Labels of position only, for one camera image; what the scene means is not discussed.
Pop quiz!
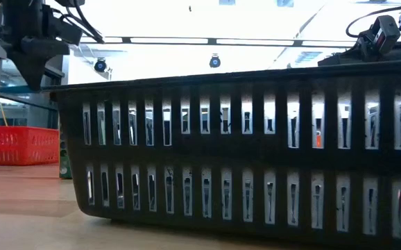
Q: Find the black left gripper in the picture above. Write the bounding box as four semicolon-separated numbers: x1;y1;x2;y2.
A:
0;0;83;92

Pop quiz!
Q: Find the red plastic basket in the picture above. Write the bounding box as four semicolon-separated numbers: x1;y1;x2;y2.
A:
0;125;60;167

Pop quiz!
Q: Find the black slotted plastic basket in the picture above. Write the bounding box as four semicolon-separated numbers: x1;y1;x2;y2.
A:
42;58;401;250

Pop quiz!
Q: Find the black camera cable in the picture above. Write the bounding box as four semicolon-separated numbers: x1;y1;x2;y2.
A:
345;5;401;38

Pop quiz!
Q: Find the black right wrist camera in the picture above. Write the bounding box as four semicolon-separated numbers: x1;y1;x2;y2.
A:
355;15;401;58

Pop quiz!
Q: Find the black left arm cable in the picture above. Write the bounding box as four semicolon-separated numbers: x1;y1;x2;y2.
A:
53;0;105;44

